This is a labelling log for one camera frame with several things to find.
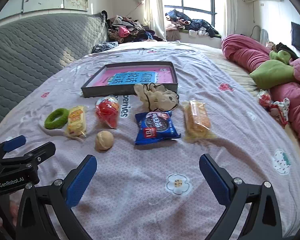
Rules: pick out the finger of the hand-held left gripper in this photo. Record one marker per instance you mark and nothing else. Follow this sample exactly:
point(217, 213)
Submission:
point(13, 143)
point(39, 153)

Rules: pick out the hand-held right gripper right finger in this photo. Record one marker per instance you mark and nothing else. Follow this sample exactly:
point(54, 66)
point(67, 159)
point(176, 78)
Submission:
point(215, 182)

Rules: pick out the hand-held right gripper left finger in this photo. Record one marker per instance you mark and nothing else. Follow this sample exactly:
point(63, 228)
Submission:
point(81, 182)

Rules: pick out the beige round ball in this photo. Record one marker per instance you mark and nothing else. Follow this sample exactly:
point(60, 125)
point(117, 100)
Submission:
point(104, 140)

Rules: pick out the yellow rice cracker packet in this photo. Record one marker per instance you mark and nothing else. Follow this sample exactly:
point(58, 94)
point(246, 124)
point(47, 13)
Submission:
point(76, 121)

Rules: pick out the clear orange cracker packet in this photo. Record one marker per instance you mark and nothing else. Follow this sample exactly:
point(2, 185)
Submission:
point(196, 120)

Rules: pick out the grey shallow cardboard box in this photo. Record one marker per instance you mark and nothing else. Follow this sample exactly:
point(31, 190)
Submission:
point(89, 90)

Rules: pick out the blue cookie packet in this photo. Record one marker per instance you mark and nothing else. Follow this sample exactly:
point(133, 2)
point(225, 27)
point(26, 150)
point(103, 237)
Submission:
point(155, 127)

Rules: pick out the pink printed bed sheet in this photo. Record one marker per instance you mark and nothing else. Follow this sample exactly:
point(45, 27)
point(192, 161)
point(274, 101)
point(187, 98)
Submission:
point(150, 167)

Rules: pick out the grey quilted headboard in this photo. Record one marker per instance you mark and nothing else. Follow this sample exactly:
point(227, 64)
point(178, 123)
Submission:
point(34, 50)

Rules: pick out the red white wrapped packet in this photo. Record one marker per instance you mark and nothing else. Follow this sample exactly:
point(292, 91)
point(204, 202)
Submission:
point(281, 112)

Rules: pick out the green cloth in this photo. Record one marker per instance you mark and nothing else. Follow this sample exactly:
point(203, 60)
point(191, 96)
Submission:
point(272, 73)

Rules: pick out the dark patterned cloth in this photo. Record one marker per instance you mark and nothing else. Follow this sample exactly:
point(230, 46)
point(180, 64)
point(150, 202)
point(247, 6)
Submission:
point(103, 47)

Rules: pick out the pink quilt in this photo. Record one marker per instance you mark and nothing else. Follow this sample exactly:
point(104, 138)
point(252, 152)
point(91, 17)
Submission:
point(242, 52)

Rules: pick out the black cloth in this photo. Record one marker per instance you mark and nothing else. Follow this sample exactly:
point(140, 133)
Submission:
point(286, 50)

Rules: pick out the pile of mixed clothes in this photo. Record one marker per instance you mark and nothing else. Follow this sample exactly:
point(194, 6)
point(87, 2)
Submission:
point(129, 28)

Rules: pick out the clothes pile on window sill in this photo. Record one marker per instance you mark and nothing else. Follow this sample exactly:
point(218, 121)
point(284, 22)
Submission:
point(197, 25)

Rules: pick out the white curtain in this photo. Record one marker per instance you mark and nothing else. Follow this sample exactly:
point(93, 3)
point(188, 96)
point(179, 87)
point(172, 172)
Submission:
point(155, 5)
point(230, 5)

